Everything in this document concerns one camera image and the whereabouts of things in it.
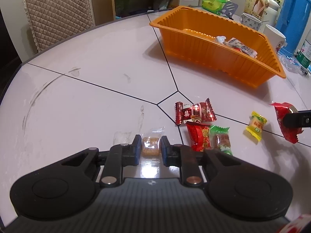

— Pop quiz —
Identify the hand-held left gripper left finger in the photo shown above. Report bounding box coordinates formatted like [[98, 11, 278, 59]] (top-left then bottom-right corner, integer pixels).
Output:
[[59, 135, 142, 188]]

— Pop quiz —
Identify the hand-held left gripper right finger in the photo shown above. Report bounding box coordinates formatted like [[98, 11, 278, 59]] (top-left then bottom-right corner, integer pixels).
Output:
[[160, 136, 240, 188]]

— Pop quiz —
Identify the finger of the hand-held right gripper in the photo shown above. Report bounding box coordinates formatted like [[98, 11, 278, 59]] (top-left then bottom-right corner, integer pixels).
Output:
[[284, 110, 311, 130]]

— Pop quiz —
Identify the clear brown candy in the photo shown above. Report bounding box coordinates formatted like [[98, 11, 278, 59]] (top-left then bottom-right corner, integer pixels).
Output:
[[141, 127, 166, 157]]

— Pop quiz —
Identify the red snack packet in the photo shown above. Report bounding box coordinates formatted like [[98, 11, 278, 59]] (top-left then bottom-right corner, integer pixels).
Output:
[[186, 121, 212, 152], [270, 101, 304, 144]]

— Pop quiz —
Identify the yellow candy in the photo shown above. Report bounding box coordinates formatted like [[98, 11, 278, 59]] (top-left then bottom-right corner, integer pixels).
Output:
[[244, 111, 268, 142]]

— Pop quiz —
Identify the dark red twisted candy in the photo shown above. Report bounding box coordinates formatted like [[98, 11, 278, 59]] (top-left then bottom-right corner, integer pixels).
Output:
[[175, 98, 217, 126]]

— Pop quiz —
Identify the green candy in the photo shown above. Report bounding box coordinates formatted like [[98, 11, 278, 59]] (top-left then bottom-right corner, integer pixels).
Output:
[[209, 124, 233, 156]]

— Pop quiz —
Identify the silver snack packet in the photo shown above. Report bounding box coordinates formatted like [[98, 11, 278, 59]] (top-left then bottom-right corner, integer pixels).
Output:
[[216, 36, 258, 59]]

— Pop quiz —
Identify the orange plastic tray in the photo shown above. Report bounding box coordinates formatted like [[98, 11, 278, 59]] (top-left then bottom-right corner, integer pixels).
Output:
[[149, 5, 287, 88]]

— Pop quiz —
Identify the clear box blue label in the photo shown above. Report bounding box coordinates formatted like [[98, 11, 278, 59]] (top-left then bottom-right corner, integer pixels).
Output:
[[279, 53, 303, 73]]

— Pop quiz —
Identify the clear water bottle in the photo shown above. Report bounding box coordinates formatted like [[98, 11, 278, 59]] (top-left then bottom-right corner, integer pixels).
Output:
[[295, 30, 311, 70]]

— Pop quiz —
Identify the white cartoon mug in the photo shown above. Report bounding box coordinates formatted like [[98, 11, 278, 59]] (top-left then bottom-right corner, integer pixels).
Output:
[[263, 24, 287, 54]]

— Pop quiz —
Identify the blue thermos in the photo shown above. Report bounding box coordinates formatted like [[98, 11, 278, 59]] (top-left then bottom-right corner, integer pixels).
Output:
[[274, 0, 311, 56]]

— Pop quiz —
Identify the grey patterned mug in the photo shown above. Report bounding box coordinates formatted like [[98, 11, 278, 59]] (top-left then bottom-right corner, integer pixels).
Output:
[[240, 13, 263, 31]]

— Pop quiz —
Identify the grey phone stand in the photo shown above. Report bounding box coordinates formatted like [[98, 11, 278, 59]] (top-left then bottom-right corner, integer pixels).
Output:
[[220, 1, 237, 20]]

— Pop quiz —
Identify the wooden shelf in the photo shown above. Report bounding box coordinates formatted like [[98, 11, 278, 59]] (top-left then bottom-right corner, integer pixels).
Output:
[[90, 0, 204, 27]]

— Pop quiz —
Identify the beige quilted chair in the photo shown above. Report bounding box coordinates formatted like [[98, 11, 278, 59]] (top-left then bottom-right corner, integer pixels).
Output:
[[23, 0, 95, 52]]

